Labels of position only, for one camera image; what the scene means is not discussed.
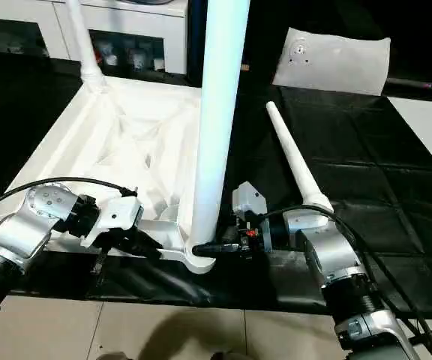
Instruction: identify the white plastic table top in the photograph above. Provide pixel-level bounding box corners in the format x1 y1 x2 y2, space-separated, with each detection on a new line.
0 75 224 275

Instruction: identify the white plastic table leg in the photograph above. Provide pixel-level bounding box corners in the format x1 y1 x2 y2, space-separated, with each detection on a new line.
66 0 108 95
265 101 335 215
190 0 252 260

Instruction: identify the black work mat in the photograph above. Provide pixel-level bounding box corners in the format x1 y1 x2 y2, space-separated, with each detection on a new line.
0 51 432 322

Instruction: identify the white plastic bag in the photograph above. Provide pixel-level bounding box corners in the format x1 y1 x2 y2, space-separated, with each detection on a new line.
272 28 392 97

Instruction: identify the white cabinet with glass doors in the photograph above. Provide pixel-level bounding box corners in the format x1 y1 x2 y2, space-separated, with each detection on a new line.
0 0 189 76

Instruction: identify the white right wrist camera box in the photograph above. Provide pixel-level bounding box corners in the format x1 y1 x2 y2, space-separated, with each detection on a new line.
232 181 268 220

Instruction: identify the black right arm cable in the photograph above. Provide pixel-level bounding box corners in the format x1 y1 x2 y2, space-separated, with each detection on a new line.
257 204 432 340

